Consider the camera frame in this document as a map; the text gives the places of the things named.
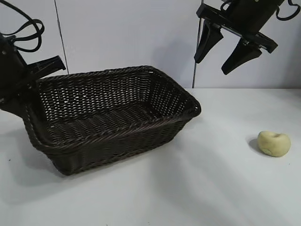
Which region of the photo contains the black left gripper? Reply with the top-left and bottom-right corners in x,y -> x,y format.
0,32 -> 66,118

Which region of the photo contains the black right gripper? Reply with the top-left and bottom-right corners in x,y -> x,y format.
194,0 -> 278,75

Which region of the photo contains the dark brown wicker basket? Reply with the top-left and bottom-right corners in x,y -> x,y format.
23,65 -> 202,176

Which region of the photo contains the pale yellow egg yolk pastry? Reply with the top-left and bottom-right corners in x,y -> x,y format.
257,131 -> 291,157

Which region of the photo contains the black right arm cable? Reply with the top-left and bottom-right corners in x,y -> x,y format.
275,0 -> 301,21

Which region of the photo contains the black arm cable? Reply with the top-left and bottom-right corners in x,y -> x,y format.
0,0 -> 45,53
275,0 -> 301,21

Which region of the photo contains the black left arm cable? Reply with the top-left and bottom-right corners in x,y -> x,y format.
0,0 -> 45,53

